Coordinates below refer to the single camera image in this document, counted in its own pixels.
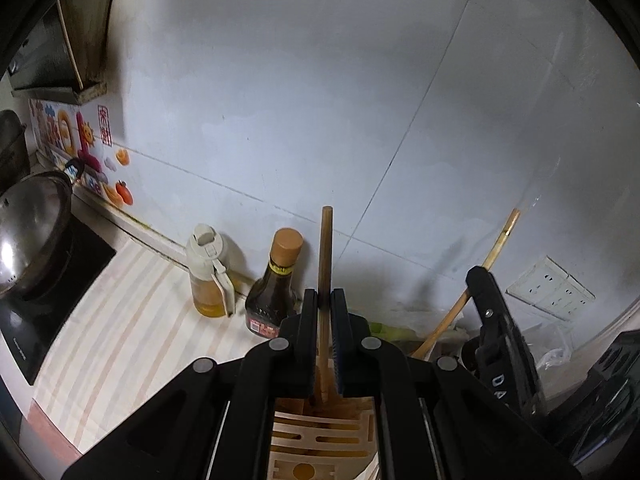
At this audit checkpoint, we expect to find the black induction cooktop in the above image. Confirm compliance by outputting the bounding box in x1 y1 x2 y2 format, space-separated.
1 217 116 385

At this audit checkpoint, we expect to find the clear plastic bag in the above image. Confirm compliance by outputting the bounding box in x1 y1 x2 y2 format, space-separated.
523 323 573 372

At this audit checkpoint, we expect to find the steel wok with lid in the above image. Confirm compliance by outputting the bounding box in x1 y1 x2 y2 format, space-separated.
1 157 86 296

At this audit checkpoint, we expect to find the black range hood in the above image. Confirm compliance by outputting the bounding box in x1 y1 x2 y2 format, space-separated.
8 0 113 105

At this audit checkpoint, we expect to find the glass oil dispenser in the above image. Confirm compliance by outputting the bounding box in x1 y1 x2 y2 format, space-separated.
186 223 235 318

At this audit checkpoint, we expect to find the green vegetable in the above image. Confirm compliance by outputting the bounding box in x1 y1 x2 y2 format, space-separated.
369 322 423 342

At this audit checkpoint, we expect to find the bamboo chopstick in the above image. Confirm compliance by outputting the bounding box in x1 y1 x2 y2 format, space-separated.
410 207 523 361

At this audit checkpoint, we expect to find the light wooden chopstick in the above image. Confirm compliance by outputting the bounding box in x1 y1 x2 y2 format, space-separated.
318 206 333 403

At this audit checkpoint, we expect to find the dark sauce bottle brown cap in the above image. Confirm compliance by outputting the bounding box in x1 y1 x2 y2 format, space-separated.
245 228 304 338

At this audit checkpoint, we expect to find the colourful wall sticker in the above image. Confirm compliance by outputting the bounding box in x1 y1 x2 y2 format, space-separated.
28 99 134 209

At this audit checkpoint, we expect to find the beige utensil holder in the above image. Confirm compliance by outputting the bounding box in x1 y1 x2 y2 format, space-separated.
267 392 380 479

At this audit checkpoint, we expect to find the triple wall socket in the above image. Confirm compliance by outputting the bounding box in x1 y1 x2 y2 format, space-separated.
506 256 596 322

